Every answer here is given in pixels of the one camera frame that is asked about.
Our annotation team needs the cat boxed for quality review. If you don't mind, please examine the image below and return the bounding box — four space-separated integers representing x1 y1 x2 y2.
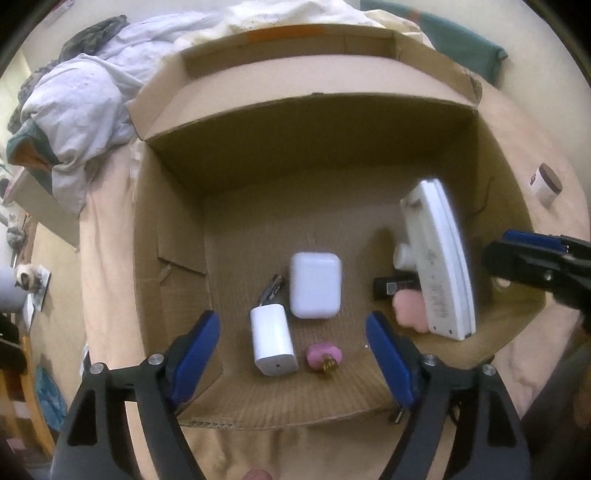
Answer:
0 263 49 315

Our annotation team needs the wooden bed frame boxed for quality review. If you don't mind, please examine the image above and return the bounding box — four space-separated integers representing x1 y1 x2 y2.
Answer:
2 166 81 250

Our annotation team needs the white jar with brown lid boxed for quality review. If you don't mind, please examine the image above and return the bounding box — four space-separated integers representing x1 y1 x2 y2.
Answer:
529 164 564 208

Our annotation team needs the teal patterned cloth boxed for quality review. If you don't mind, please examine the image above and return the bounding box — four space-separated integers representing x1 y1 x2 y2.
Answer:
34 364 68 430

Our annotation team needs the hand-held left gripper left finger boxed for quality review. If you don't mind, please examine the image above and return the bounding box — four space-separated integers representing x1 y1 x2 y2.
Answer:
50 310 221 480

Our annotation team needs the teal orange cloth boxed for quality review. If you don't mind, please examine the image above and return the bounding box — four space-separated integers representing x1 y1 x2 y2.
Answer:
7 120 61 195

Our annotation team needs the white earbud case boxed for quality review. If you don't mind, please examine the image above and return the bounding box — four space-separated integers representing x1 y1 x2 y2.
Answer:
289 251 342 319

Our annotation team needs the cardboard box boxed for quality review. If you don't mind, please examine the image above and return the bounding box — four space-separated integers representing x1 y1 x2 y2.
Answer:
127 23 548 430

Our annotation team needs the black garment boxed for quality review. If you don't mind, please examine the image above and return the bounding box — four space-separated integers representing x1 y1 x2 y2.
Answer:
0 314 28 374

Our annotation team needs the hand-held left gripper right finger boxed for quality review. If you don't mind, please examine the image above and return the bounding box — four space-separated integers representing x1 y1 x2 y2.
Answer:
366 311 532 480

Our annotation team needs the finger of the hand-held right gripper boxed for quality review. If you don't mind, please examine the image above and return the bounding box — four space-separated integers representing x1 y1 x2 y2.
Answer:
481 240 566 296
501 230 571 254

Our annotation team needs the pile of white clothes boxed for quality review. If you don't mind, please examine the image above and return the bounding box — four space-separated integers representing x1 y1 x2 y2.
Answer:
21 14 218 215

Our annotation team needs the white charger adapter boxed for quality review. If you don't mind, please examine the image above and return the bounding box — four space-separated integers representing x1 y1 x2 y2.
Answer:
249 304 299 376

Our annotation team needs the white remote control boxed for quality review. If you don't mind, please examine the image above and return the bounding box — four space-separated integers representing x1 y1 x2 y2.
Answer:
393 179 476 341

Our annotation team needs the pink soft toy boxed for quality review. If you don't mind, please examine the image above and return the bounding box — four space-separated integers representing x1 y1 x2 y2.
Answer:
392 290 432 333

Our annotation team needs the person's right forearm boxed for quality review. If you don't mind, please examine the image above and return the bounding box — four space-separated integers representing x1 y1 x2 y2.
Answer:
519 318 591 480

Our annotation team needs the wooden chair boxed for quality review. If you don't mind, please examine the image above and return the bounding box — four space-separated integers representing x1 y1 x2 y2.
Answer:
0 337 56 457

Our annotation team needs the pink knob with brass screw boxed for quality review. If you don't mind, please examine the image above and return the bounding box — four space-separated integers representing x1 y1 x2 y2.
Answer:
306 343 345 376

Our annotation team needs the black rectangular device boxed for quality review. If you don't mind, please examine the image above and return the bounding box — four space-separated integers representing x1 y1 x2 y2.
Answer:
373 275 416 301

